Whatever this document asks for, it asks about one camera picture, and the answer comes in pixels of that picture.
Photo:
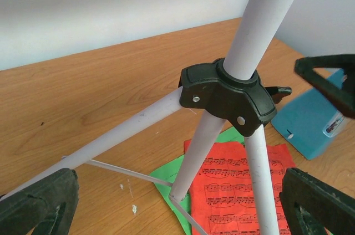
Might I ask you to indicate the green sheet music page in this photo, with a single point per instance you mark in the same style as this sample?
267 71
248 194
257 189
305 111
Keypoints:
169 171

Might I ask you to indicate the white perforated music stand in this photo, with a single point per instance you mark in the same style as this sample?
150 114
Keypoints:
227 90

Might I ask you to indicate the red cloth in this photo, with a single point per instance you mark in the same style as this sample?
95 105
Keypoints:
222 200

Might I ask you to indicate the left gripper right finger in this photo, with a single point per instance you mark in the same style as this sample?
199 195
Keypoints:
314 207

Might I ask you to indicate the blue metronome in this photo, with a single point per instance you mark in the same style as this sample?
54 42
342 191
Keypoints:
309 123

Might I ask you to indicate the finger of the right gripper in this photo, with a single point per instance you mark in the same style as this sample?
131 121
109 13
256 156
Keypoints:
341 98

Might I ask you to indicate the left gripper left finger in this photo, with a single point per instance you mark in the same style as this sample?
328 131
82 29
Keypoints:
44 207

